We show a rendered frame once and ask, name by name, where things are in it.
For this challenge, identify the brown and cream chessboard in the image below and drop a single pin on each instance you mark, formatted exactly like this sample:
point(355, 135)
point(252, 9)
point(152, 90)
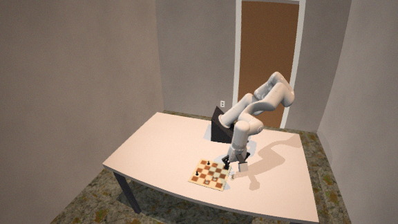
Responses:
point(208, 172)

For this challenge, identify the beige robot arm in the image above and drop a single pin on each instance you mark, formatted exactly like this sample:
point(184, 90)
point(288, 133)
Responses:
point(267, 97)

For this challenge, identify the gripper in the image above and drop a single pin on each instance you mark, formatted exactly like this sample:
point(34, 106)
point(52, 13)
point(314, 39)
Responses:
point(231, 155)

